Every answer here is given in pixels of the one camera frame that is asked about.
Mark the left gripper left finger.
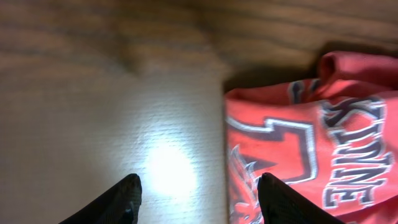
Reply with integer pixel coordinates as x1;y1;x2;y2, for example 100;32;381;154
60;174;142;224

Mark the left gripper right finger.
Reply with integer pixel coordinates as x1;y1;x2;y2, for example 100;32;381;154
257;172;343;224

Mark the red t-shirt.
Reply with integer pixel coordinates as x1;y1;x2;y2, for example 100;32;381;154
224;52;397;223

